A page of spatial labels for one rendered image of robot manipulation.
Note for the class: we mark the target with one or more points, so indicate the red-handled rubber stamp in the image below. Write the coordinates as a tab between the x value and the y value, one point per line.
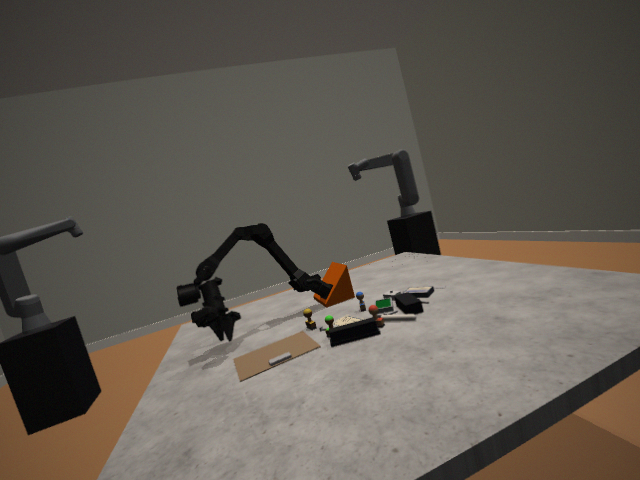
373	310

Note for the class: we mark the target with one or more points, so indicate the beige taped card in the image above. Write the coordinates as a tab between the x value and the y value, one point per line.
347	320

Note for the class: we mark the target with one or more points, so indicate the yellow rubber stamp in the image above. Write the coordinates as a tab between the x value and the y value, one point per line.
309	323

